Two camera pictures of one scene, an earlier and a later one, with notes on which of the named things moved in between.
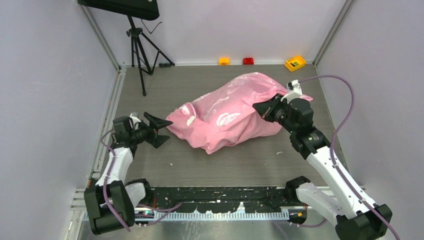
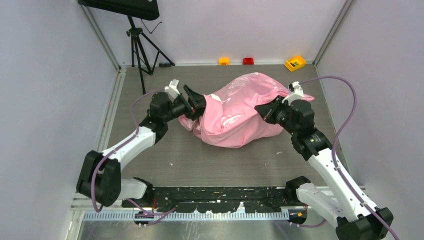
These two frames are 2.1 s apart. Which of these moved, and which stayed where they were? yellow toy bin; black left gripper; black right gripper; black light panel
Moved: black left gripper
Stayed: black right gripper; yellow toy bin; black light panel
